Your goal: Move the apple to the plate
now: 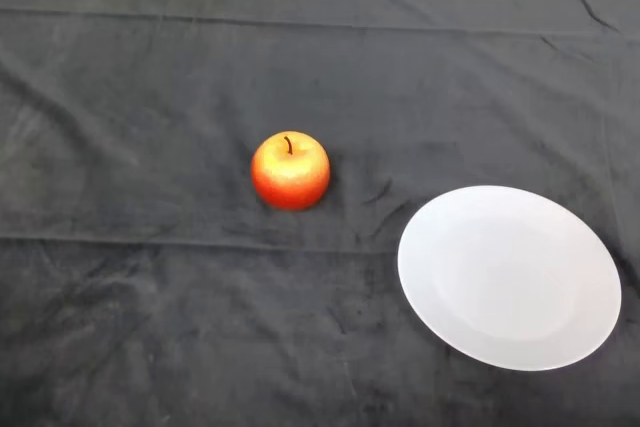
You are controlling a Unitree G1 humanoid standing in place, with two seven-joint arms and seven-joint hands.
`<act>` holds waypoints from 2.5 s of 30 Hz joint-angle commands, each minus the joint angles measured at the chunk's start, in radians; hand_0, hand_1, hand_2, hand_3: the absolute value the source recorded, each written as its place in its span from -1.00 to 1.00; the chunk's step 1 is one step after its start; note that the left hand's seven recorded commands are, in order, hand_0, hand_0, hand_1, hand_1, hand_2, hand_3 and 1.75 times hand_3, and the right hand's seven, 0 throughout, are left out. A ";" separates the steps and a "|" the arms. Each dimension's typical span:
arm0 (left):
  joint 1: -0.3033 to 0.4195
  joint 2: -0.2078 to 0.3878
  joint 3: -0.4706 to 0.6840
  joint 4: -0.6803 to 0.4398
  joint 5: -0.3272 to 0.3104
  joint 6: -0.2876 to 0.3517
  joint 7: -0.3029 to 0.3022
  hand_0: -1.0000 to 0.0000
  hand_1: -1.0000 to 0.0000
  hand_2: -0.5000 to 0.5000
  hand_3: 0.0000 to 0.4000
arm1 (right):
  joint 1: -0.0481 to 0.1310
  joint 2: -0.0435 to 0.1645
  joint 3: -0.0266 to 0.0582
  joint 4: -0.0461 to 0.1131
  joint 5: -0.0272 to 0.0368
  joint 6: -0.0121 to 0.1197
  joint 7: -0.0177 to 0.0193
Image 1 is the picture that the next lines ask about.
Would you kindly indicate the white round plate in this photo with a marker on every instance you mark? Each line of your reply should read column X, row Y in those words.
column 510, row 279

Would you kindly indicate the black cloth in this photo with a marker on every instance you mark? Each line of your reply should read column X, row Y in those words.
column 200, row 72

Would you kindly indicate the red yellow apple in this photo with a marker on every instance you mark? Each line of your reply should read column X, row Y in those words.
column 290, row 177

